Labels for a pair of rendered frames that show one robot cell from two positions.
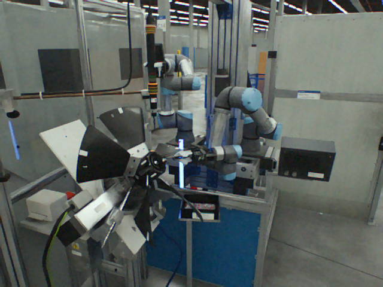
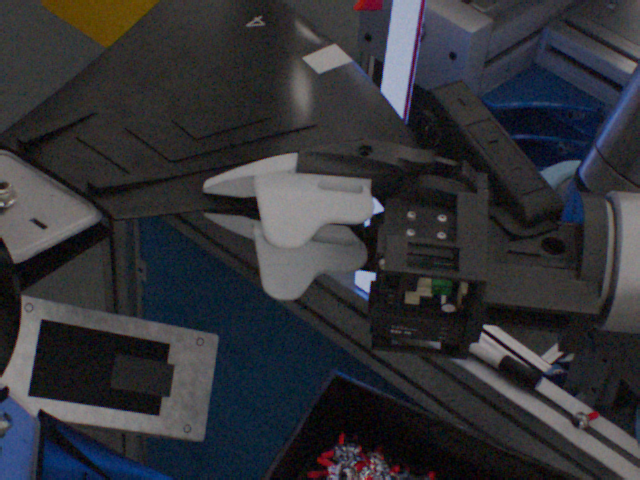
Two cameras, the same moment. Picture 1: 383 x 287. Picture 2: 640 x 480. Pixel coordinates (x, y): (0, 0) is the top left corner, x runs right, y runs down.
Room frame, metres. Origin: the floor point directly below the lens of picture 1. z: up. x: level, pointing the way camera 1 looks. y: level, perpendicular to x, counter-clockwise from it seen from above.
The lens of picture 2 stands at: (0.87, -0.15, 1.64)
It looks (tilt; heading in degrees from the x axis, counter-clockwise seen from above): 45 degrees down; 17
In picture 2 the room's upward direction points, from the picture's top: 6 degrees clockwise
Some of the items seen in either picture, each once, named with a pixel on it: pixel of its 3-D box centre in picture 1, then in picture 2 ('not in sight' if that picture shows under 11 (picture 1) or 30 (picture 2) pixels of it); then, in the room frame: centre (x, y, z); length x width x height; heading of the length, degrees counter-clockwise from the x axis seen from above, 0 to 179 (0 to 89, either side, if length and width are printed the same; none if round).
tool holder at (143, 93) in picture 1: (151, 100); not in sight; (1.26, 0.15, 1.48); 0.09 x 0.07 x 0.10; 104
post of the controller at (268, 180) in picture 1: (268, 186); not in sight; (1.42, -0.48, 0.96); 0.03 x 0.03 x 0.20; 70
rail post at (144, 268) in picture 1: (141, 236); (134, 404); (1.72, 0.32, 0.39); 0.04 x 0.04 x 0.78; 70
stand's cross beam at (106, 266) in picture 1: (114, 268); not in sight; (1.22, 0.39, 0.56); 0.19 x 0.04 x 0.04; 70
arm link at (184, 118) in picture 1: (184, 119); not in sight; (2.02, 0.00, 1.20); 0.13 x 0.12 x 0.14; 94
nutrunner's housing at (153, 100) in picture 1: (152, 65); not in sight; (1.27, 0.14, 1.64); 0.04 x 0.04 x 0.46
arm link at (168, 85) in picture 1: (170, 84); not in sight; (1.55, 0.07, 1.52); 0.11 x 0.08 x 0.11; 94
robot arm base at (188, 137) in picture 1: (185, 134); not in sight; (2.02, -0.01, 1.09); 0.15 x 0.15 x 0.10
